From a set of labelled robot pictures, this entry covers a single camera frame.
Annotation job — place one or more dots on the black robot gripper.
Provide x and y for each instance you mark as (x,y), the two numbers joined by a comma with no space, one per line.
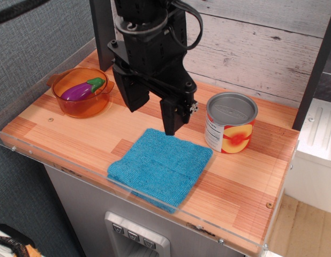
(153,63)

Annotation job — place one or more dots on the blue cloth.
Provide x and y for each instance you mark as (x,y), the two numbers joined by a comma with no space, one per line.
(160,168)

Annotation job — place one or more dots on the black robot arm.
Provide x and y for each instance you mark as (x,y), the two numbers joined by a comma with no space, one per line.
(151,16)

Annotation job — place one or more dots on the orange transparent plastic pot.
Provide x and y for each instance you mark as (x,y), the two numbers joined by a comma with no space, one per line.
(89,107)

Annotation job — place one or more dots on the purple toy eggplant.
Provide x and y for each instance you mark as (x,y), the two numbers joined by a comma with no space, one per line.
(84,90)

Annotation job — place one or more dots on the peach label tin can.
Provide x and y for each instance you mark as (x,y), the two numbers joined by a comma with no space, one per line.
(230,119)

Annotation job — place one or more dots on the clear acrylic table guard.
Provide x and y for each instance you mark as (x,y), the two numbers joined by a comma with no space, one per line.
(234,200)

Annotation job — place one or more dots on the grey toy fridge cabinet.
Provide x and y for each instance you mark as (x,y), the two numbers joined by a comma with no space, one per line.
(109,225)

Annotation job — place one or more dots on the white toy appliance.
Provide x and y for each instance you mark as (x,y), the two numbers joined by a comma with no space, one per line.
(309,177)

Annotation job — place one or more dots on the black and orange object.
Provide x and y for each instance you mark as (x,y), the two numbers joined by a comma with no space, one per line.
(15,243)

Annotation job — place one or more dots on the dark left vertical post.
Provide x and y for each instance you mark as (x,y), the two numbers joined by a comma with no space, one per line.
(104,30)

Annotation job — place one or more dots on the dark vertical post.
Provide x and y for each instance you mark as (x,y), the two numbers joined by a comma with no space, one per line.
(104,30)
(314,78)

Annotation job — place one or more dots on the dark right vertical post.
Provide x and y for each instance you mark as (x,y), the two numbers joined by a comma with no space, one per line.
(314,78)

